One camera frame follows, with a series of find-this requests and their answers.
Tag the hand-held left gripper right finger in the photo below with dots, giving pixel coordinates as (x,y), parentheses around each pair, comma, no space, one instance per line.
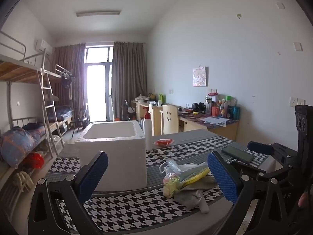
(222,176)

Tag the beige cloth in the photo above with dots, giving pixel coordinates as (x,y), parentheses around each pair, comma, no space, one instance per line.
(23,181)

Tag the dark blue bedding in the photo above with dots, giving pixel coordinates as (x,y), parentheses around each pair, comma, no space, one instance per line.
(61,113)

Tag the metal bed ladder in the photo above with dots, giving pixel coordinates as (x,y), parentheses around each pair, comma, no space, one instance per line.
(47,102)

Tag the brown curtain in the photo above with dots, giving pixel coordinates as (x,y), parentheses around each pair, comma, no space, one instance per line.
(71,61)
(128,78)

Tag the white pump bottle red cap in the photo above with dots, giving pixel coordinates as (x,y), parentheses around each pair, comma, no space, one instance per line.
(148,132)

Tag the black folding chair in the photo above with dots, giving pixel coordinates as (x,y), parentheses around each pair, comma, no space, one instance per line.
(79,122)
(128,111)

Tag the dark hanging clothes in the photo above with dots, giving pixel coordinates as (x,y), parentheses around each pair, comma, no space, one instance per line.
(66,81)

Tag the glass balcony door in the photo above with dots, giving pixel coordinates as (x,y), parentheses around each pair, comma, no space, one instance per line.
(97,90)

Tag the red plastic bag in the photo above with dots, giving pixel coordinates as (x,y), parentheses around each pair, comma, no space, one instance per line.
(34,160)

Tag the white papers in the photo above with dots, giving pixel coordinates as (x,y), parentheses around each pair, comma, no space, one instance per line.
(215,121)

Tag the green box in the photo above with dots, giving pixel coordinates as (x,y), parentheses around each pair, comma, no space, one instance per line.
(161,98)

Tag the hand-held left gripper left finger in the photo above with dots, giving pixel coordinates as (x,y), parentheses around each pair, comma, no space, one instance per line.
(94,176)

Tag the person's right hand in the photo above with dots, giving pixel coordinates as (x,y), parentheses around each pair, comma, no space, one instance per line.
(307,198)

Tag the white double wall socket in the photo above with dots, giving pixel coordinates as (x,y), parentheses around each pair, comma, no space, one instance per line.
(213,91)

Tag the houndstooth tablecloth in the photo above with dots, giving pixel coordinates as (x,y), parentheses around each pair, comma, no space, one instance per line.
(127,210)

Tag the white bag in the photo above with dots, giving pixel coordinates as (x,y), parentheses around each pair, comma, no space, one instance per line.
(141,98)

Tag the pink cartoon wall picture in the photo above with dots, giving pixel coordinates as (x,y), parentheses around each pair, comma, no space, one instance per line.
(200,76)

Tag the ceiling light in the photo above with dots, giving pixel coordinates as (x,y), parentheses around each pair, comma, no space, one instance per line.
(98,13)

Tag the black headphones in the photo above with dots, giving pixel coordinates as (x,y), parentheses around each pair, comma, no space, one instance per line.
(198,106)

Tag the row of toiletry bottles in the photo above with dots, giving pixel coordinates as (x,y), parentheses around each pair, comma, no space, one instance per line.
(227,110)

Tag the white foam box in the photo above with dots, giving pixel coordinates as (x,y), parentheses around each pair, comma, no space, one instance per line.
(117,161)

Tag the yellow plastic bag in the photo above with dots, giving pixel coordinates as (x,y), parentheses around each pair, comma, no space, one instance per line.
(176,183)

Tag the black smartphone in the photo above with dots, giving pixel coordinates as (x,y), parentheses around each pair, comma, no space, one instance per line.
(237,154)

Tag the red snack packet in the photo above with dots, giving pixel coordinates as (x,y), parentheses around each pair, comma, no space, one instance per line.
(163,142)

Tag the white wall plate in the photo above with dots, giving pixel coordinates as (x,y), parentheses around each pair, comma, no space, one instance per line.
(280,5)
(297,46)

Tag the white air conditioner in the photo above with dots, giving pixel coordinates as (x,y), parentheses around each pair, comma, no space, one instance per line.
(44,46)

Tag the grey metal bunk bed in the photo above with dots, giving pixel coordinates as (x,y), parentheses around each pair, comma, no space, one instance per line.
(14,69)
(62,72)

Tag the blue plaid quilt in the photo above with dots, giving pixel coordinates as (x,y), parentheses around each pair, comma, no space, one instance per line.
(17,142)

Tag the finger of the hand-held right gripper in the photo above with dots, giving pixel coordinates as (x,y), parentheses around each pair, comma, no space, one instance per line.
(264,172)
(260,148)

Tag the clear water bottle black lid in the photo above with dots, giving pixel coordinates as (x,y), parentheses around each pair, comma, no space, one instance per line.
(208,105)

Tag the wooden chair with smiley face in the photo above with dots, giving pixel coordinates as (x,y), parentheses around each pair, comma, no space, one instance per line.
(170,120)

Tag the grey sock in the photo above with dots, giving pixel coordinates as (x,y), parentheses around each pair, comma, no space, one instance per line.
(193,193)

